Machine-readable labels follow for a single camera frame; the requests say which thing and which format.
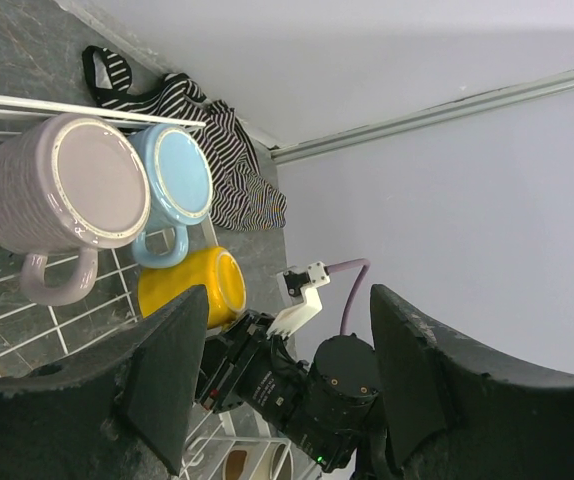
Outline white wire dish rack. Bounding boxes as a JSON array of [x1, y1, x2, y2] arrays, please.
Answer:
[[0, 95, 318, 479]]

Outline metal steel cup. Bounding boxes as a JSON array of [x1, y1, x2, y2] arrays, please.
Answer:
[[221, 442, 294, 480]]

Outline striped cloth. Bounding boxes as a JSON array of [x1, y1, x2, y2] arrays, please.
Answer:
[[82, 45, 287, 232]]

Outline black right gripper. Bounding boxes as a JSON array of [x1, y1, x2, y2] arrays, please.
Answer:
[[194, 310, 308, 425]]

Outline yellow plastic cup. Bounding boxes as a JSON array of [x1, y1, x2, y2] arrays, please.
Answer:
[[137, 247, 247, 330]]

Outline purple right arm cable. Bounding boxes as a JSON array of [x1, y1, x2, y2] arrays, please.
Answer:
[[326, 257, 372, 336]]

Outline lilac textured mug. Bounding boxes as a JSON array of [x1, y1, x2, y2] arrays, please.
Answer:
[[0, 113, 151, 306]]

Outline light blue textured mug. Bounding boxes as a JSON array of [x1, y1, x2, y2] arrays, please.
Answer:
[[128, 124, 214, 269]]

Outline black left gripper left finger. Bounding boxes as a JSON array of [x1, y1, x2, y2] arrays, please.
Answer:
[[0, 285, 209, 479]]

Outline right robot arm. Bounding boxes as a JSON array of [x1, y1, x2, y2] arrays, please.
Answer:
[[195, 310, 397, 479]]

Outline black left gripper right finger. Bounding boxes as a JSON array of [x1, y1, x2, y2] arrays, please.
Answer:
[[370, 284, 574, 479]]

